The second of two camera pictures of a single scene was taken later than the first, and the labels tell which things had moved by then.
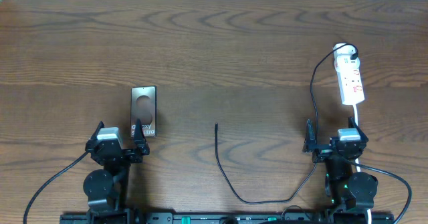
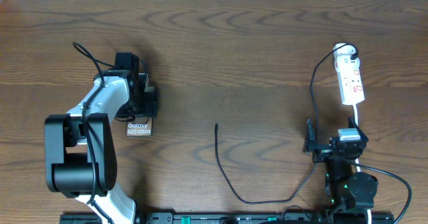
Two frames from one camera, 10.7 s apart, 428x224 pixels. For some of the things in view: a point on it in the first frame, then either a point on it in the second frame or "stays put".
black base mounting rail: x=228 y=218 stays put
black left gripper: x=140 y=143 to x=150 y=108
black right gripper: x=322 y=152 stays put
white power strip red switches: x=347 y=65 stays put
